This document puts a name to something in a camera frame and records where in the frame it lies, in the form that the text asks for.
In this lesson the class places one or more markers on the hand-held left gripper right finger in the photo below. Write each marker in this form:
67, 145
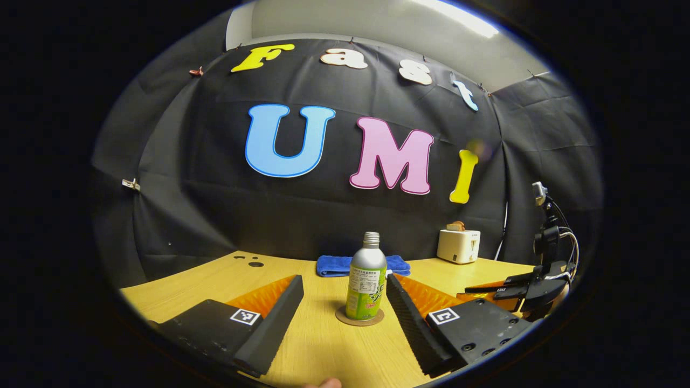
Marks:
412, 323

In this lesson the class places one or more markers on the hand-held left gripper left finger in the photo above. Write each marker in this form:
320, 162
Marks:
275, 323

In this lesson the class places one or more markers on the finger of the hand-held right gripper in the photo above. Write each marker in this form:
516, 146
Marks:
512, 280
533, 293

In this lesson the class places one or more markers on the round brown cork coaster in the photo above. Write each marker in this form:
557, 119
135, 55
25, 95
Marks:
345, 319

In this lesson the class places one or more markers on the silver green-label water bottle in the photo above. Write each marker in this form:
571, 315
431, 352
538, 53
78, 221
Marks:
366, 269

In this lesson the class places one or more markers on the cream white toaster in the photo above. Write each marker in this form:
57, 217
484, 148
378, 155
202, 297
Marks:
457, 247

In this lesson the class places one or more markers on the toast slice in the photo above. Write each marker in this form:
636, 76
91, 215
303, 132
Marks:
456, 226

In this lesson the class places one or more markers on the folded blue towel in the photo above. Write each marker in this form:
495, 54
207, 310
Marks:
334, 265

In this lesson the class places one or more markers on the black backdrop cloth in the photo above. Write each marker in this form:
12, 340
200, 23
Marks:
215, 205

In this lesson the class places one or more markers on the pale wooden clip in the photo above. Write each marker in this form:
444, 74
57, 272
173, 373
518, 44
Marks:
130, 185

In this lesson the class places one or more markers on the reddish brown clip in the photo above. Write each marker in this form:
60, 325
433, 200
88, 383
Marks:
196, 71

